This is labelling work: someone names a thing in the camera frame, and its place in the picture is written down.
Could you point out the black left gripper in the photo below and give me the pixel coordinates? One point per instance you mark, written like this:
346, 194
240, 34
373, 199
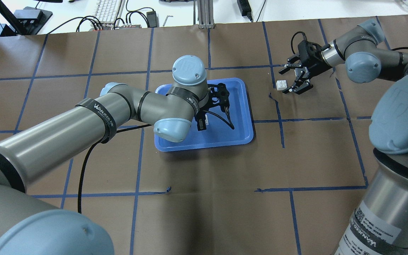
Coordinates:
202, 124

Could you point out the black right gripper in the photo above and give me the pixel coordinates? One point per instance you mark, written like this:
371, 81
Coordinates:
311, 66

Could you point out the white block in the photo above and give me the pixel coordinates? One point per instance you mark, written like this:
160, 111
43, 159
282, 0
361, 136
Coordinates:
281, 85

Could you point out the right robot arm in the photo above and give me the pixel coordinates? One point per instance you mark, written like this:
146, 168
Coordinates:
379, 224

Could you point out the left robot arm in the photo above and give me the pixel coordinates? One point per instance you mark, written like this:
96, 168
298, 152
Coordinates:
29, 226

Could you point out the black power adapter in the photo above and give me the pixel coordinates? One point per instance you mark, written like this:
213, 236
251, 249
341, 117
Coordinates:
245, 9

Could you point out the brown paper table cover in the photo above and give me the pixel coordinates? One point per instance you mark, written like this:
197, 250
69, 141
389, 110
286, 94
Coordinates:
290, 191

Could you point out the white keyboard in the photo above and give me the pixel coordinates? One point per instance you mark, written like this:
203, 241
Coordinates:
107, 11

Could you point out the black monitor stand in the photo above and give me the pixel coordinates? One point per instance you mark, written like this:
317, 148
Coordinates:
27, 21

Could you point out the aluminium frame post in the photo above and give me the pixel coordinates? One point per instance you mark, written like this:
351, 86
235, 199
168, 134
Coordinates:
205, 14

